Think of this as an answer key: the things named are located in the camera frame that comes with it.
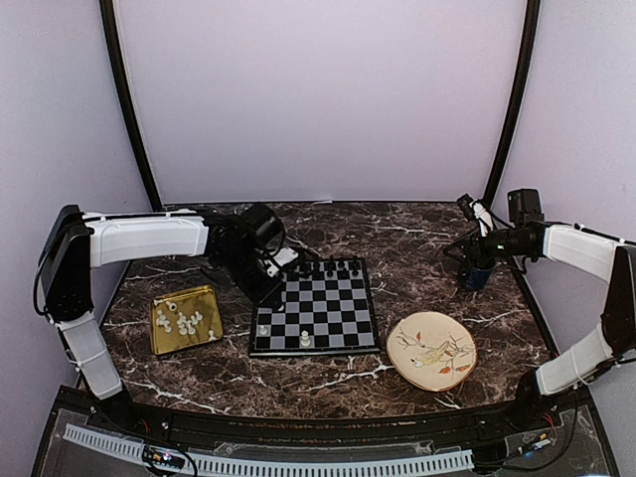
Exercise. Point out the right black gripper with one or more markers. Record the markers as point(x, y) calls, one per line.
point(472, 244)

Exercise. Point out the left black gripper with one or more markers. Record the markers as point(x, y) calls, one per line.
point(264, 294)

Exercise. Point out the gold square tray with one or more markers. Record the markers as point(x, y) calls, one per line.
point(184, 319)

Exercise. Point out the black grey chessboard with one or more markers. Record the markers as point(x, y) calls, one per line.
point(331, 299)

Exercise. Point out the white chess king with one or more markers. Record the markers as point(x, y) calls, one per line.
point(305, 339)

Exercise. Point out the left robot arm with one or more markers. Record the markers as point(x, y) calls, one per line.
point(80, 242)

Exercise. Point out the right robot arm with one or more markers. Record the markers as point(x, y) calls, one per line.
point(609, 261)

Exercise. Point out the dark blue mug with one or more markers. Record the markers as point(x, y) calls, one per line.
point(472, 278)

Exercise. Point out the cream plate with bird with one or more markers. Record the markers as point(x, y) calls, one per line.
point(432, 351)

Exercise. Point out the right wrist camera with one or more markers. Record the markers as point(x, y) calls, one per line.
point(474, 210)

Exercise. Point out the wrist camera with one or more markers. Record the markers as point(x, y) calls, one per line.
point(276, 262)
point(474, 210)

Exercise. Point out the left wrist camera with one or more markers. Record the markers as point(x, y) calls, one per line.
point(276, 262)

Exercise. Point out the right black frame post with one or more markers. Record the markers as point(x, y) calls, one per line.
point(518, 88)

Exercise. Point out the black frame post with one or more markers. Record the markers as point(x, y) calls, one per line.
point(518, 88)
point(127, 108)

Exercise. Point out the white slotted cable duct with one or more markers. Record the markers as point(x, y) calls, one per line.
point(164, 460)

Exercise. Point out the left black frame post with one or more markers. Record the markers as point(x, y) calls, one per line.
point(127, 108)

